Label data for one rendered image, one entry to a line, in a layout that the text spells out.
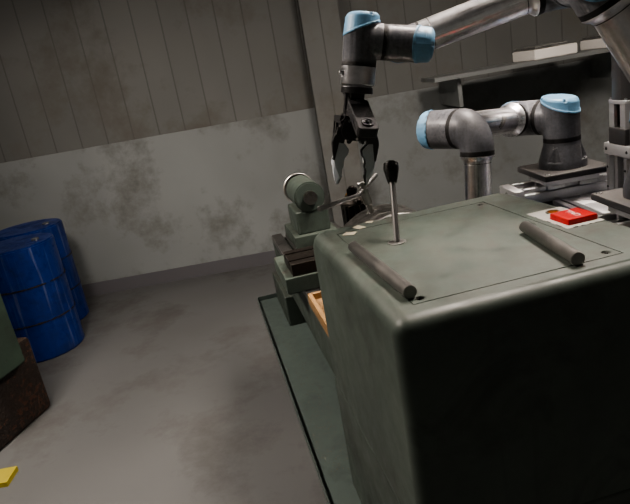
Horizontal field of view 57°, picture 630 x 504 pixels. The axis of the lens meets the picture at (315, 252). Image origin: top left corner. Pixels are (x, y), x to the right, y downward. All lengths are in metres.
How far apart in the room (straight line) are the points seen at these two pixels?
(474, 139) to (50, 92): 4.24
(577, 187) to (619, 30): 0.78
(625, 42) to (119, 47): 4.36
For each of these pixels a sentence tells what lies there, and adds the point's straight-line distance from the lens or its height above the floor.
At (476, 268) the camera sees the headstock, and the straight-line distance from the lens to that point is 0.97.
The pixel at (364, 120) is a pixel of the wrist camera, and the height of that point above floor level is 1.48.
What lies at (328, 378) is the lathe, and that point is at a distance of 2.16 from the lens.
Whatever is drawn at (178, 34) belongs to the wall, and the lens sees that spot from 5.18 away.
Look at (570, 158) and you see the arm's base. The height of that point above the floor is 1.20.
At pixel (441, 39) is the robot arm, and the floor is 1.62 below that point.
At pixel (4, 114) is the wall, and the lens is 5.58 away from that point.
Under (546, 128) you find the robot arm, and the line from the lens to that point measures 2.08.
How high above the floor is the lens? 1.60
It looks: 17 degrees down
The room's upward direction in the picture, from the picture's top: 10 degrees counter-clockwise
